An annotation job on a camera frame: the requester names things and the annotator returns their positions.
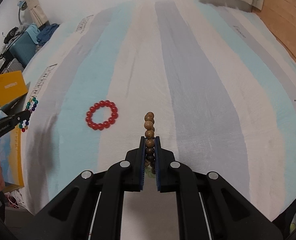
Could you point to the yellow cardboard box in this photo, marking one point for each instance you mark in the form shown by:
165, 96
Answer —
10, 87

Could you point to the silver suitcase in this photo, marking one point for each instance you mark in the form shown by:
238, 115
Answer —
11, 66

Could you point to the black bag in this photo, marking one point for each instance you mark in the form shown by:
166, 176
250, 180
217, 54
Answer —
12, 33

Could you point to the striped pastel blanket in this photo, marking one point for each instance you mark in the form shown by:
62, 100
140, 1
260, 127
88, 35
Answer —
188, 92

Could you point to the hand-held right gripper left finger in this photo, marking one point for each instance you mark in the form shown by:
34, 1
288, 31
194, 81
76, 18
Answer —
142, 170

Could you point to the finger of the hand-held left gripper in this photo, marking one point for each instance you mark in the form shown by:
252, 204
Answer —
22, 117

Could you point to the light blue cloth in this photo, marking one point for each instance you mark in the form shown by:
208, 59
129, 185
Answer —
33, 32

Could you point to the dark blue cloth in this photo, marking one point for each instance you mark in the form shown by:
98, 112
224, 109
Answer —
47, 33

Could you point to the blue desk lamp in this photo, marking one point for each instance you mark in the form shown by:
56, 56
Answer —
22, 5

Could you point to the narrow beige curtain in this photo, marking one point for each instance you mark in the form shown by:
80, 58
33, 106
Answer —
35, 5

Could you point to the teal suitcase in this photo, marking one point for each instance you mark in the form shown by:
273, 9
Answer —
22, 51

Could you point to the sky print box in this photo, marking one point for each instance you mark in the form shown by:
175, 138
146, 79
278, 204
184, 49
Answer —
6, 152

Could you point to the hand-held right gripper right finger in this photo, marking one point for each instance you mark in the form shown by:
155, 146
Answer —
158, 170

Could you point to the wooden headboard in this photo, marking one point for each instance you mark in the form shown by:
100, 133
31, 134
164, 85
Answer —
285, 12

